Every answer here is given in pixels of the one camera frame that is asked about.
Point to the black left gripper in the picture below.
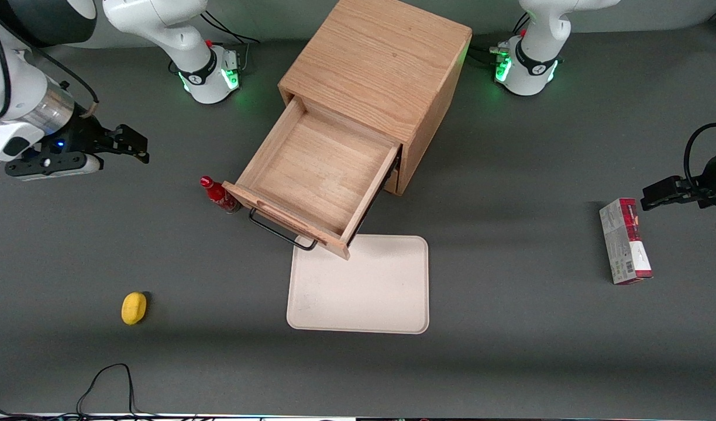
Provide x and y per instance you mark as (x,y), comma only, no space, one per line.
(712,178)

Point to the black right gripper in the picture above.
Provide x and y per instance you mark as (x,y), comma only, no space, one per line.
(86,134)

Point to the wooden drawer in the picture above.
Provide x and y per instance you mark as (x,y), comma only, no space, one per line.
(320,169)

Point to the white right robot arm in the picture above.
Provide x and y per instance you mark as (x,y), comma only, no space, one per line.
(176,35)

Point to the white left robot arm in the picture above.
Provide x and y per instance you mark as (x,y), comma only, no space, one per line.
(533,64)

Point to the wooden drawer cabinet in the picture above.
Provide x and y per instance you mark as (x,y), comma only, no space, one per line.
(381,58)

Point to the red plaid cardboard box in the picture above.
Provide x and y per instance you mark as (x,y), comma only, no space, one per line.
(624,242)

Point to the red sauce bottle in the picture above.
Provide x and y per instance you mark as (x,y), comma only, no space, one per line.
(219,196)

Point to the yellow lemon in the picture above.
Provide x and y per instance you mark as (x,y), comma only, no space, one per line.
(134,308)

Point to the white plastic tray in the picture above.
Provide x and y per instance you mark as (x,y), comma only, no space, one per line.
(364,292)

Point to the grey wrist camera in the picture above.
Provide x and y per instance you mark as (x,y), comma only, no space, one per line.
(54,166)

